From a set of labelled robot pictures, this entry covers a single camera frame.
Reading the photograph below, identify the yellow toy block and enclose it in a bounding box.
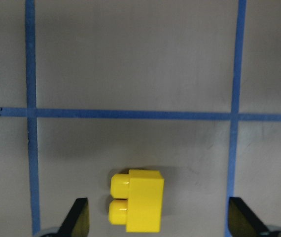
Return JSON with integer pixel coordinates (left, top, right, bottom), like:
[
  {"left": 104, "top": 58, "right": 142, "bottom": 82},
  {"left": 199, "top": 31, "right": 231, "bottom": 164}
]
[{"left": 108, "top": 169, "right": 164, "bottom": 233}]

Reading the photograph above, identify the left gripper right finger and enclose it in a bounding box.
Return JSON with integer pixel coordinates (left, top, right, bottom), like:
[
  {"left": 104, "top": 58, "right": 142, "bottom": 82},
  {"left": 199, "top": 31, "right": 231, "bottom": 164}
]
[{"left": 228, "top": 197, "right": 272, "bottom": 237}]

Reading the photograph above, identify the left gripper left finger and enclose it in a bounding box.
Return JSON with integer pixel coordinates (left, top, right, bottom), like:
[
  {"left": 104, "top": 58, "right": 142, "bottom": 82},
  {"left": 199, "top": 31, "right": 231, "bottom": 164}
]
[{"left": 57, "top": 197, "right": 90, "bottom": 237}]

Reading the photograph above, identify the brown paper table cover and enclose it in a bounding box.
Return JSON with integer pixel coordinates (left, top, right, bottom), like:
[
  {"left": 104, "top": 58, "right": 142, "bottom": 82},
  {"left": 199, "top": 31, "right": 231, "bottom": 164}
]
[{"left": 0, "top": 0, "right": 281, "bottom": 237}]

